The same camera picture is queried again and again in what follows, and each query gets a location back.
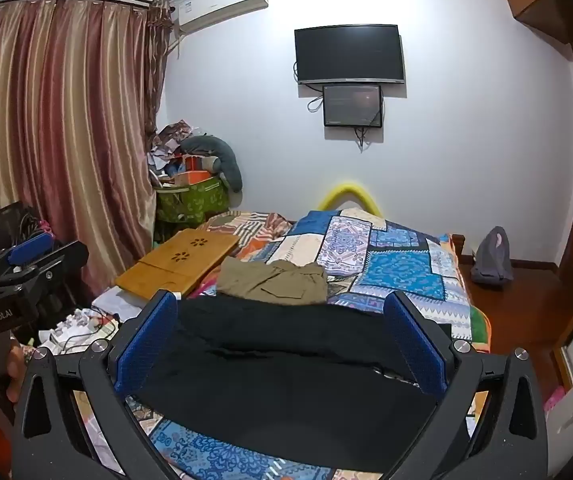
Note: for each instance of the black pants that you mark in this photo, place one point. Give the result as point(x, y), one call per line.
point(286, 355)

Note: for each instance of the pink fabric item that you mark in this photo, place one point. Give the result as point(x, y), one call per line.
point(553, 400)

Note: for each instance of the small black wall monitor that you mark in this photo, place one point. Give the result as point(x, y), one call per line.
point(352, 106)

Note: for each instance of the person's left hand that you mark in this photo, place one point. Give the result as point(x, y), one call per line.
point(16, 367)

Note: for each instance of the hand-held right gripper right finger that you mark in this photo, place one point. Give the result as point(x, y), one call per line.
point(416, 345)

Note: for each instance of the khaki pants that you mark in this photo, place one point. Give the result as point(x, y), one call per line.
point(271, 282)

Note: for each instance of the striped pink curtain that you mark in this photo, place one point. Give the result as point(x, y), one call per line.
point(61, 125)

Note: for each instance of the grey backpack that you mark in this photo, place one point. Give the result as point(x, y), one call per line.
point(491, 260)

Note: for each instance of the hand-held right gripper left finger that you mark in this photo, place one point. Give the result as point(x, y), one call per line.
point(146, 342)

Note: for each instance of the green storage box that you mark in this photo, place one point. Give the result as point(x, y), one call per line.
point(194, 202)

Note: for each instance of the pile of papers and boxes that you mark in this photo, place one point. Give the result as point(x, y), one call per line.
point(169, 147)

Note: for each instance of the blue patchwork blanket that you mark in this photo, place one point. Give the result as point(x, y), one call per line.
point(396, 265)

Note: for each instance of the grey neck pillow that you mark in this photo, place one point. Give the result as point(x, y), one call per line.
point(221, 157)

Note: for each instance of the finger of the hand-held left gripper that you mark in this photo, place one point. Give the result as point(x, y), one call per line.
point(31, 250)
point(64, 260)

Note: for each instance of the yellow foam tube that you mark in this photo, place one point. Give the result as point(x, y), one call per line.
point(349, 191)

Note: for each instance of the wooden lap desk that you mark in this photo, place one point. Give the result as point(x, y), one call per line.
point(176, 260)

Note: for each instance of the striped orange quilt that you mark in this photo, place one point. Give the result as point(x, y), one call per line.
point(254, 232)

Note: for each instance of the white air conditioner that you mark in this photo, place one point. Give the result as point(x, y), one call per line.
point(219, 5)

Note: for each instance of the black wall television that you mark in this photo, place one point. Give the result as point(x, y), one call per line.
point(349, 52)

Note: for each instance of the black chair with clothes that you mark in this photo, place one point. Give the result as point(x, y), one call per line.
point(4, 225)

